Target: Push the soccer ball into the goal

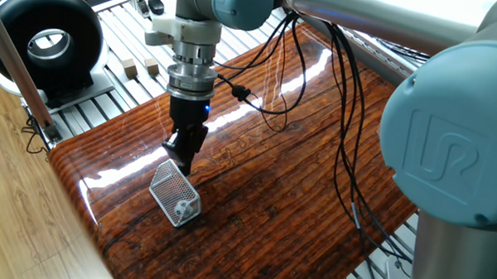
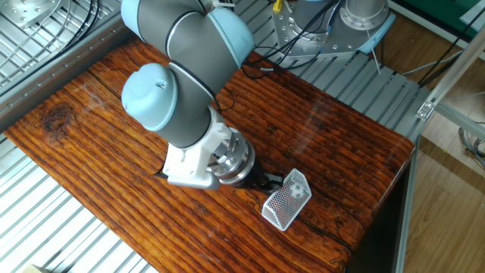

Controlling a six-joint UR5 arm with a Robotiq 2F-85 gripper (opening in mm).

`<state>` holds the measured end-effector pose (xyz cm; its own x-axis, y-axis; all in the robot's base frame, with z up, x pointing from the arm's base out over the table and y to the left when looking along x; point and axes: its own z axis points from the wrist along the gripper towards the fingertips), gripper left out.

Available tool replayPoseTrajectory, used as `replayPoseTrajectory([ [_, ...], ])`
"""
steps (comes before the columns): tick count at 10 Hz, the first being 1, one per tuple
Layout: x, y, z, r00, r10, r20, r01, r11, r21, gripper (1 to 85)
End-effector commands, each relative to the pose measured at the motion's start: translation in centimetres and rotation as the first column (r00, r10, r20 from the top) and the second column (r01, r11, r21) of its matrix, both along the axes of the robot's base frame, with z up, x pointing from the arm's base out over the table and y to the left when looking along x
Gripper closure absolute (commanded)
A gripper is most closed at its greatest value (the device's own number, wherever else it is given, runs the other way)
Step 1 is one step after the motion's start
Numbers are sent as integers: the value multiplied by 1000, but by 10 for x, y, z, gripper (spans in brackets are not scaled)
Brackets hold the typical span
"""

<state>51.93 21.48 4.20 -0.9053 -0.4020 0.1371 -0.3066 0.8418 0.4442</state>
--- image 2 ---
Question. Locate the grey aluminium beam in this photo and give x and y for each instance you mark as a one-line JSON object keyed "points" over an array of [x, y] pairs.
{"points": [[45, 81]]}

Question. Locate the aluminium frame profile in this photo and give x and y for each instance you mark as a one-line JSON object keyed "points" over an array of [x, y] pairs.
{"points": [[462, 119]]}

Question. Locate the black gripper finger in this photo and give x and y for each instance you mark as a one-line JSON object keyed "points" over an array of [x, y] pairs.
{"points": [[274, 178], [273, 186]]}

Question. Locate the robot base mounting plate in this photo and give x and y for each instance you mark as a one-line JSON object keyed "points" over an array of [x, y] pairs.
{"points": [[303, 38]]}

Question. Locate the yellow tag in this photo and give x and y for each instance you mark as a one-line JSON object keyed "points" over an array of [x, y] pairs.
{"points": [[277, 5]]}

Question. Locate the slanted aluminium frame post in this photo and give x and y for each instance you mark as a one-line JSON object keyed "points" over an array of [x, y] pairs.
{"points": [[454, 68]]}

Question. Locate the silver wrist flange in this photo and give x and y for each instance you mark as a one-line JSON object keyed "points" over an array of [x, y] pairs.
{"points": [[235, 159]]}

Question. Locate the aluminium table edge profile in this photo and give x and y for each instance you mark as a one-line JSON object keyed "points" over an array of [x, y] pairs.
{"points": [[407, 208]]}

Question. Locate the silver rounded bar module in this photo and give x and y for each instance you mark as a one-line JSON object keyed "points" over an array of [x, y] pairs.
{"points": [[197, 184]]}

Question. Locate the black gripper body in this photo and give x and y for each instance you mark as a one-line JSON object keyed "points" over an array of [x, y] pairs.
{"points": [[255, 180]]}

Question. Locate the spare silver mounting plate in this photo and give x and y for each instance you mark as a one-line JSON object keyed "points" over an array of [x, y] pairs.
{"points": [[26, 11]]}

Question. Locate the silver corner bracket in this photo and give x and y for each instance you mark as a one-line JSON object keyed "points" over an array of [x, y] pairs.
{"points": [[425, 110]]}

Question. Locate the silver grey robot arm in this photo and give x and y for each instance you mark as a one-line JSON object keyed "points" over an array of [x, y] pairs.
{"points": [[189, 57]]}

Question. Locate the green panel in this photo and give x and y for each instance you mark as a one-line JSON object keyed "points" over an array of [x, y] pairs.
{"points": [[435, 11]]}

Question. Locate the glossy brown wooden board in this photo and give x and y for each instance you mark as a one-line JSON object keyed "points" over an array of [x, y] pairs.
{"points": [[94, 189]]}

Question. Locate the small black white soccer ball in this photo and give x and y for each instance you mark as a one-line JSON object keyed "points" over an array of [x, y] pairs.
{"points": [[295, 190]]}

